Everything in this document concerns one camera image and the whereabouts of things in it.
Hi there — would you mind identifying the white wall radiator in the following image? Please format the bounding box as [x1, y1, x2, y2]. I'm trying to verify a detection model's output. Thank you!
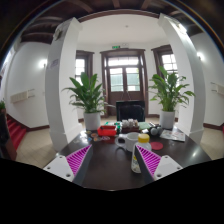
[10, 89, 35, 103]

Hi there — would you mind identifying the right potted green plant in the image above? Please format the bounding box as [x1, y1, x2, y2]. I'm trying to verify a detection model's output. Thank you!
[149, 66, 195, 129]

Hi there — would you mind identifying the green exit sign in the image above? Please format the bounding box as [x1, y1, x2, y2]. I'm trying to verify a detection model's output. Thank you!
[112, 45, 120, 49]

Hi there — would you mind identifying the left potted green plant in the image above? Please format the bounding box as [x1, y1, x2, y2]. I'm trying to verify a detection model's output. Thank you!
[66, 73, 113, 131]

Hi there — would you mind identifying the potted green plant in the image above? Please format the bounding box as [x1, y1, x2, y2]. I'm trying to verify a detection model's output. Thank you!
[66, 73, 113, 131]
[149, 66, 195, 129]

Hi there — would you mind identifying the left wooden window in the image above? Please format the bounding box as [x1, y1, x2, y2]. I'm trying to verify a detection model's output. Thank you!
[75, 50, 94, 82]

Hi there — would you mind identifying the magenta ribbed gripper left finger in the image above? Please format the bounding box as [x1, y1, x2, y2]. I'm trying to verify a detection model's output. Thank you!
[44, 145, 93, 186]

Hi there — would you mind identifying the clear bottle yellow cap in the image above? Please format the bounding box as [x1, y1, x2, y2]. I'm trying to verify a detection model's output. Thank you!
[131, 134, 152, 174]

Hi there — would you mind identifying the grey round object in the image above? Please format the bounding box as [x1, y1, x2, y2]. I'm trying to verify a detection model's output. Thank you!
[150, 125, 163, 136]

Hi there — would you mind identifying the red carpet staircase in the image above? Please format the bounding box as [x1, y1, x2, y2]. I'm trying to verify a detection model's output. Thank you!
[7, 116, 26, 149]

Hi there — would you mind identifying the red plastic box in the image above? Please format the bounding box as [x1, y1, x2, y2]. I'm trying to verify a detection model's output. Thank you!
[97, 125, 117, 136]

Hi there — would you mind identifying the green notebook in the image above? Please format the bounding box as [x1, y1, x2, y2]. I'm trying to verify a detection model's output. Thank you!
[138, 122, 151, 130]

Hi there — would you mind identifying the right white pillar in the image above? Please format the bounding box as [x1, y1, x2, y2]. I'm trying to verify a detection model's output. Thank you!
[158, 14, 206, 144]

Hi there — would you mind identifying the black chair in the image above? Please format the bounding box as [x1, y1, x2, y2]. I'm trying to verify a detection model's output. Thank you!
[116, 100, 145, 122]

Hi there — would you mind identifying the right wooden window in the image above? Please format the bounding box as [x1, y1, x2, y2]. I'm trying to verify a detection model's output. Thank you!
[152, 45, 178, 76]

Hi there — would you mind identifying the magazine on table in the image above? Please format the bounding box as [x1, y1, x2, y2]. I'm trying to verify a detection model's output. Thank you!
[160, 130, 185, 142]

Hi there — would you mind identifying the left white pillar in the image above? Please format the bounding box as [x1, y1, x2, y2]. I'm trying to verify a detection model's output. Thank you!
[45, 18, 82, 152]

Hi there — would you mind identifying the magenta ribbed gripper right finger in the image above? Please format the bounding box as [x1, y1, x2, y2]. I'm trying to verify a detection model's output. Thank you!
[142, 151, 182, 181]

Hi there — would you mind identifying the tray of small cups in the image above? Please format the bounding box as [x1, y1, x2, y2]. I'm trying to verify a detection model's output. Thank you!
[121, 119, 139, 133]

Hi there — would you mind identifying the white pillar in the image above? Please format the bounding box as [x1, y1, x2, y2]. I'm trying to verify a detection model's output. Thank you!
[45, 18, 82, 152]
[158, 14, 206, 144]

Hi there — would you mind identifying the wooden double door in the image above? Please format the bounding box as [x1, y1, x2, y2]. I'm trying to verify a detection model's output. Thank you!
[101, 48, 148, 116]

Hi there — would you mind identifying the red round coaster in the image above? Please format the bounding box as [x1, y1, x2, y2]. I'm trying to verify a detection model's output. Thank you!
[150, 142, 163, 150]

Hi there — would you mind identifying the white ceramic mug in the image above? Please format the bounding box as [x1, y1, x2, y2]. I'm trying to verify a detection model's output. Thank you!
[115, 132, 138, 152]

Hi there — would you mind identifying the wooden window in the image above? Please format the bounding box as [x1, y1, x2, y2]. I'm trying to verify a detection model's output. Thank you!
[152, 45, 178, 76]
[75, 50, 94, 82]

